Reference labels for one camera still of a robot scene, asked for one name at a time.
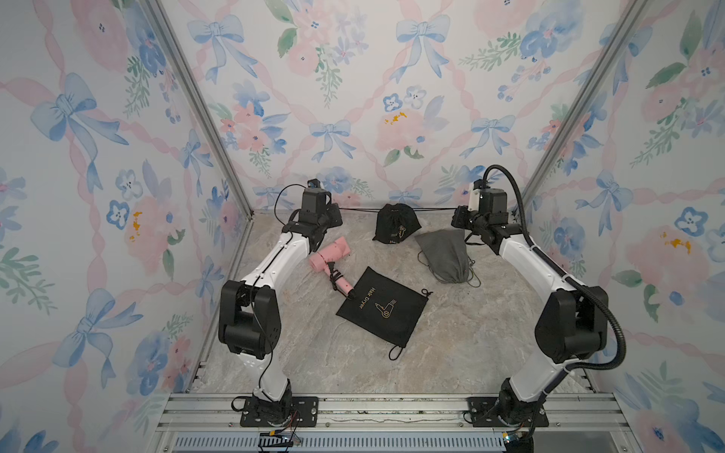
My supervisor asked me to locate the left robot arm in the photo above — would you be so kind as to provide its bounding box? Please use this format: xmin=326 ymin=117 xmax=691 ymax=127
xmin=218 ymin=179 xmax=342 ymax=406

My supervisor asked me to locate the black pouch with gold logo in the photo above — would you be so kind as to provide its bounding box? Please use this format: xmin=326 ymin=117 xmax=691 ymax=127
xmin=336 ymin=267 xmax=432 ymax=362

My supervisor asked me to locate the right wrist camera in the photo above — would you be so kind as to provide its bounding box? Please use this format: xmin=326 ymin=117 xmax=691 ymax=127
xmin=468 ymin=179 xmax=488 ymax=213

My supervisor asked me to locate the aluminium front rail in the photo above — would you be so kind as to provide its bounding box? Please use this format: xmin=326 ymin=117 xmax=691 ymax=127
xmin=147 ymin=394 xmax=641 ymax=452

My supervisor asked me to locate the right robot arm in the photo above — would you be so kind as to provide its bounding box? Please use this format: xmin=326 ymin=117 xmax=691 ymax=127
xmin=451 ymin=187 xmax=607 ymax=427

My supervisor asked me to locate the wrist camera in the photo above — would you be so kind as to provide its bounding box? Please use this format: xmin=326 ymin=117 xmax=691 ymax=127
xmin=307 ymin=179 xmax=323 ymax=192
xmin=468 ymin=179 xmax=488 ymax=213

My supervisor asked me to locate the pink hair dryer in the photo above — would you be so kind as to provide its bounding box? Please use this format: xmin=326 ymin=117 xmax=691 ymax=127
xmin=309 ymin=237 xmax=353 ymax=297

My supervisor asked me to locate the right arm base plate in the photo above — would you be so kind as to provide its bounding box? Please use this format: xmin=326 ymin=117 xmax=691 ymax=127
xmin=466 ymin=396 xmax=549 ymax=428

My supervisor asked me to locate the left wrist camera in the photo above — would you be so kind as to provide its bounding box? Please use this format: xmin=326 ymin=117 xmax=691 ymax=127
xmin=307 ymin=179 xmax=323 ymax=192

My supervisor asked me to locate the grey drawstring pouch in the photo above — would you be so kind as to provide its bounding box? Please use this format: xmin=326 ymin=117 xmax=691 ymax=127
xmin=415 ymin=230 xmax=481 ymax=288

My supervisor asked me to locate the plain black pouch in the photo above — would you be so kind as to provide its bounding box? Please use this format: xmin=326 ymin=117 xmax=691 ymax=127
xmin=342 ymin=203 xmax=453 ymax=245

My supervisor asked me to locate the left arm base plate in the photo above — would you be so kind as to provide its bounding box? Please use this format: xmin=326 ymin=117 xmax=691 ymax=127
xmin=236 ymin=396 xmax=319 ymax=428

